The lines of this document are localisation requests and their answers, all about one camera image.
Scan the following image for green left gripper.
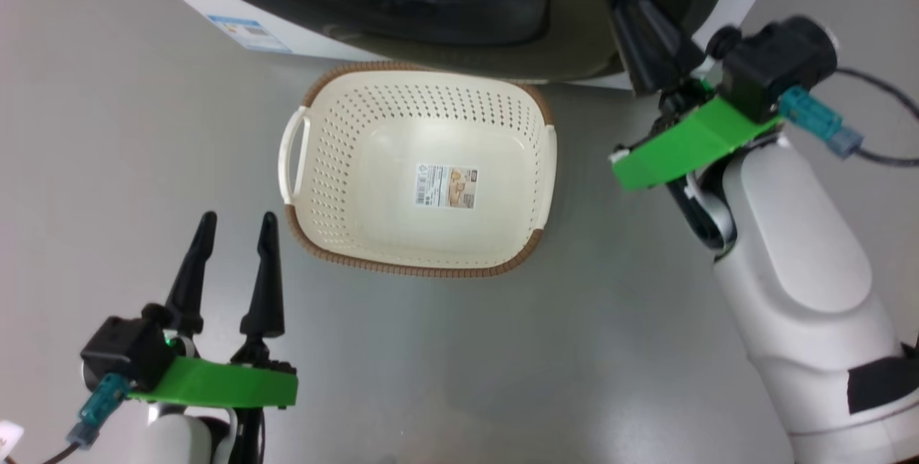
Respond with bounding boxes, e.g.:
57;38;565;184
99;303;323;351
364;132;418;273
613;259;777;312
127;210;299;410

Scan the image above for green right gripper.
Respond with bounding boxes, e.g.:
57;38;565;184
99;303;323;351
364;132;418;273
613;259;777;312
593;0;784;192

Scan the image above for black round washing machine door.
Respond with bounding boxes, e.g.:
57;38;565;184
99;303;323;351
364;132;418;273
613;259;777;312
144;0;734;85

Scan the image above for cream laundry basket brown rim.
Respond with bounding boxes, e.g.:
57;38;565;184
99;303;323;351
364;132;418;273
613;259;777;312
278;60;559;279

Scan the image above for white product sticker in basket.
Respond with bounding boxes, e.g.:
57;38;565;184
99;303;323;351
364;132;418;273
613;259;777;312
414;163;480;210

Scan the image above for blue white energy label sticker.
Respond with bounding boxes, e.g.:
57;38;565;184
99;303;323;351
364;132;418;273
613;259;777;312
206;14;294;55

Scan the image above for teal left cable connector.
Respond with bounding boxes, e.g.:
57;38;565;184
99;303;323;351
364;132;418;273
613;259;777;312
66;372;132;449

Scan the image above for teal cable connector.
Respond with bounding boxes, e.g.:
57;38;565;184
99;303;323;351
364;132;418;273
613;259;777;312
779;85;865;160
66;372;132;449

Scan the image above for teal right cable connector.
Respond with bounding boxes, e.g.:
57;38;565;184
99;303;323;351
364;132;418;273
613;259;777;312
779;85;865;160

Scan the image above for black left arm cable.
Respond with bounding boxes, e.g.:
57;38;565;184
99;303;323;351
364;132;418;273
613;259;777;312
42;439;84;464

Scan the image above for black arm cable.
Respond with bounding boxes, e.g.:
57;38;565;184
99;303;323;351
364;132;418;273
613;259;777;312
833;65;919;167
42;439;84;464

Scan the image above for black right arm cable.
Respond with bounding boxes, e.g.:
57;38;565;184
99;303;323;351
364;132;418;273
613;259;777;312
833;65;919;167

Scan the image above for white cable label tag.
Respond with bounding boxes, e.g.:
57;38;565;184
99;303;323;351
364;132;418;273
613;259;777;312
0;420;25;458

